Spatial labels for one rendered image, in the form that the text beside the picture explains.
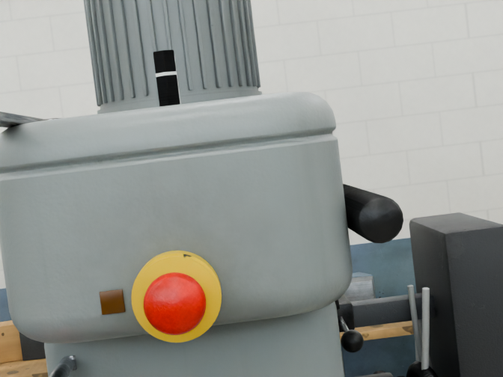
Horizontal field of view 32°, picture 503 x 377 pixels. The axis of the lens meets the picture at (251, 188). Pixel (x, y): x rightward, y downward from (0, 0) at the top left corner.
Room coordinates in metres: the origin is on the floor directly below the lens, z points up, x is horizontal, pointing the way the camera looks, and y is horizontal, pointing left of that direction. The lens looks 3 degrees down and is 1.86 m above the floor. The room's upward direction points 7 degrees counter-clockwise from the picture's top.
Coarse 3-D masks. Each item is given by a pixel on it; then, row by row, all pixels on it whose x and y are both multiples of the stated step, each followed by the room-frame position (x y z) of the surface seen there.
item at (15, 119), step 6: (0, 114) 0.57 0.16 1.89; (6, 114) 0.59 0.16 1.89; (12, 114) 0.61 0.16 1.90; (18, 114) 0.63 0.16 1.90; (0, 120) 0.57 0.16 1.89; (6, 120) 0.59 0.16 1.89; (12, 120) 0.60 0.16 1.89; (18, 120) 0.62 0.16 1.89; (24, 120) 0.64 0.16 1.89; (30, 120) 0.66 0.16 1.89; (36, 120) 0.69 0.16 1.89; (42, 120) 0.71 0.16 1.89; (0, 126) 0.64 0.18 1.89; (6, 126) 0.64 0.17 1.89
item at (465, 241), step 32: (416, 224) 1.18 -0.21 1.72; (448, 224) 1.09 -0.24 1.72; (480, 224) 1.05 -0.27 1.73; (416, 256) 1.19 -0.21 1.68; (448, 256) 1.03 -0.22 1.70; (480, 256) 1.03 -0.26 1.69; (416, 288) 1.22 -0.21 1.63; (448, 288) 1.03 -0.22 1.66; (480, 288) 1.03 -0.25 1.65; (448, 320) 1.05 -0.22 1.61; (480, 320) 1.03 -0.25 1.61; (448, 352) 1.07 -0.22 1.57; (480, 352) 1.03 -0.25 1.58
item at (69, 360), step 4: (68, 356) 0.69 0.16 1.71; (72, 356) 0.69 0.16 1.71; (64, 360) 0.68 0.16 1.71; (68, 360) 0.68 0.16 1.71; (72, 360) 0.69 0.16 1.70; (60, 364) 0.66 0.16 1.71; (64, 364) 0.66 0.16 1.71; (68, 364) 0.67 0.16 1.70; (72, 364) 0.68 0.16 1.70; (56, 368) 0.65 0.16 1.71; (60, 368) 0.65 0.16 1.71; (64, 368) 0.66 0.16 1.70; (68, 368) 0.66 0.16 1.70; (72, 368) 0.68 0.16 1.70; (76, 368) 0.69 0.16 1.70; (52, 372) 0.64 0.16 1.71; (56, 372) 0.64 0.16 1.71; (60, 372) 0.64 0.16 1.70; (64, 372) 0.65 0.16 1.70; (68, 372) 0.66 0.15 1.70; (52, 376) 0.63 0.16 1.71; (56, 376) 0.63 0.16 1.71; (60, 376) 0.63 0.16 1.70; (64, 376) 0.64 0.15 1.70
